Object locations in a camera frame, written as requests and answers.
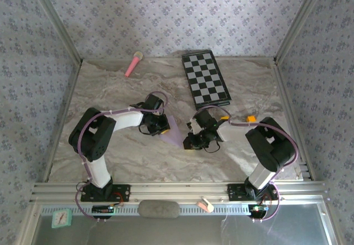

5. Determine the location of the lilac paper sheet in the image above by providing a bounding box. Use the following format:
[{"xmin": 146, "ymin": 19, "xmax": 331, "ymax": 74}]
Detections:
[{"xmin": 159, "ymin": 114, "xmax": 185, "ymax": 148}]

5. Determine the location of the grey metal sheet tray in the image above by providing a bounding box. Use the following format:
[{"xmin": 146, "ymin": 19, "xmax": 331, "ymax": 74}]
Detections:
[{"xmin": 30, "ymin": 203, "xmax": 341, "ymax": 245}]

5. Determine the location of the black grey chessboard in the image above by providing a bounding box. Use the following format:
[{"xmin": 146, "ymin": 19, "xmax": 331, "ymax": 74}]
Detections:
[{"xmin": 181, "ymin": 50, "xmax": 232, "ymax": 112}]

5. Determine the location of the pink toy microphone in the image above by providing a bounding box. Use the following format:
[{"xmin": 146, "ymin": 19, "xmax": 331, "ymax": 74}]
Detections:
[{"xmin": 124, "ymin": 50, "xmax": 144, "ymax": 79}]

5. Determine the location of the grey oblong stone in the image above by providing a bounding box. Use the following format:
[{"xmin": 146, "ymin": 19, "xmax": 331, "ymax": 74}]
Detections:
[{"xmin": 137, "ymin": 200, "xmax": 181, "ymax": 219}]

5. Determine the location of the teal alarm clock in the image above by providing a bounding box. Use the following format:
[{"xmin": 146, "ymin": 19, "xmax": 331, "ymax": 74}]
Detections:
[{"xmin": 51, "ymin": 208, "xmax": 73, "ymax": 229}]

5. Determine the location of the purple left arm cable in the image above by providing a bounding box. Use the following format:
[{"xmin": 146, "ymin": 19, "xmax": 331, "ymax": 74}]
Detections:
[{"xmin": 75, "ymin": 91, "xmax": 169, "ymax": 223}]

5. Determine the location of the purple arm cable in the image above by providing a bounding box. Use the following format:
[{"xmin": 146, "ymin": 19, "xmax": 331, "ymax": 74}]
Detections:
[
  {"xmin": 75, "ymin": 91, "xmax": 169, "ymax": 223},
  {"xmin": 192, "ymin": 105, "xmax": 301, "ymax": 223}
]

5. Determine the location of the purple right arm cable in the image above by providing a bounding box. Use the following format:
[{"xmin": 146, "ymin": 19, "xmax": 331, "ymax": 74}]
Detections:
[{"xmin": 192, "ymin": 105, "xmax": 301, "ymax": 223}]

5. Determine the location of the aluminium mounting rail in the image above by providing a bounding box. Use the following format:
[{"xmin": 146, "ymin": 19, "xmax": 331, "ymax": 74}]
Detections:
[{"xmin": 29, "ymin": 181, "xmax": 327, "ymax": 203}]

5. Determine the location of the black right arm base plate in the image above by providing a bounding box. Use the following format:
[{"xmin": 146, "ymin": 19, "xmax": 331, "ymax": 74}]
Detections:
[{"xmin": 227, "ymin": 183, "xmax": 279, "ymax": 201}]

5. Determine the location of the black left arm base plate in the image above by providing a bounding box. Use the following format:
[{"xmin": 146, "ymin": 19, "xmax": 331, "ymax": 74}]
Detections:
[{"xmin": 80, "ymin": 183, "xmax": 131, "ymax": 202}]

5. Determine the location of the grey slotted cable duct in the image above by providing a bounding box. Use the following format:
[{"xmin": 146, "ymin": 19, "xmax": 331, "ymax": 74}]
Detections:
[{"xmin": 40, "ymin": 204, "xmax": 249, "ymax": 217}]

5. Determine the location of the aluminium table side rail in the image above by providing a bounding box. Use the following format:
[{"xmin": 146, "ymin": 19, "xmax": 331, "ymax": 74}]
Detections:
[
  {"xmin": 43, "ymin": 61, "xmax": 84, "ymax": 184},
  {"xmin": 272, "ymin": 61, "xmax": 316, "ymax": 182}
]

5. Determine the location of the aluminium frame post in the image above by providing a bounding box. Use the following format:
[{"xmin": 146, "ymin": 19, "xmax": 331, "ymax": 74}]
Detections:
[
  {"xmin": 26, "ymin": 0, "xmax": 84, "ymax": 66},
  {"xmin": 273, "ymin": 0, "xmax": 331, "ymax": 66}
]

